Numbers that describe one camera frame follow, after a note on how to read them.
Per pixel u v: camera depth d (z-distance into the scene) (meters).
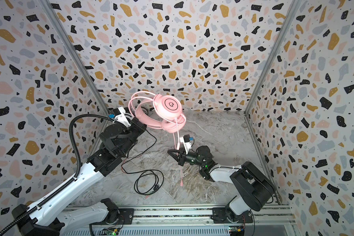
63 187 0.42
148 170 0.90
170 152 0.75
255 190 0.45
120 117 0.58
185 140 0.71
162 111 0.50
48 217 0.39
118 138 0.47
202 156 0.65
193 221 0.73
